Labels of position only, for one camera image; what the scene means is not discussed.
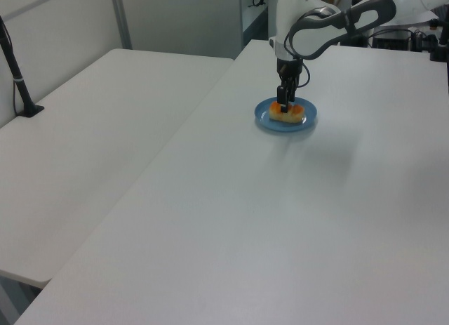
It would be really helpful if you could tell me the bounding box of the Franka gripper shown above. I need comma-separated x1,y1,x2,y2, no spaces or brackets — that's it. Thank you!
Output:
275,57,304,114

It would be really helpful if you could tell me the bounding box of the orange glazed bread roll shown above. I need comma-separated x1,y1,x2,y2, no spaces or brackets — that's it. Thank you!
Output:
269,100,305,124

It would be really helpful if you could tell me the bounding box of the blue round plate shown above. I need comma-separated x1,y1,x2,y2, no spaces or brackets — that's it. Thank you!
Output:
254,96,319,133

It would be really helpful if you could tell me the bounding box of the large black electronics box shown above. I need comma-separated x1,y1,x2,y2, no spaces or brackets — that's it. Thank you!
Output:
371,28,414,51

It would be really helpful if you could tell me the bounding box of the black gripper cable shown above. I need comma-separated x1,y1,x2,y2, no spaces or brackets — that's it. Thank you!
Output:
283,8,311,89

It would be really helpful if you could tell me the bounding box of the white shelf frame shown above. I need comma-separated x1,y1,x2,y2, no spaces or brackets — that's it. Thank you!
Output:
240,0,280,48

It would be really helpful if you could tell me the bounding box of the black box with cables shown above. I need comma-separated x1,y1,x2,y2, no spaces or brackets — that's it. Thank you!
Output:
412,29,439,52

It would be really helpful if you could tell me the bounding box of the black table clamp mount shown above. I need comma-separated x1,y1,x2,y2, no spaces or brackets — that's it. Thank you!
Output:
429,18,449,62

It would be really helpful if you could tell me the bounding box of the black camera stand pole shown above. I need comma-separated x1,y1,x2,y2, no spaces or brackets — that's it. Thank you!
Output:
0,15,46,119

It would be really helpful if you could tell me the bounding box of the thin black cable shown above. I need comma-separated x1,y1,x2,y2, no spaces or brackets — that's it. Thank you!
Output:
12,79,22,116

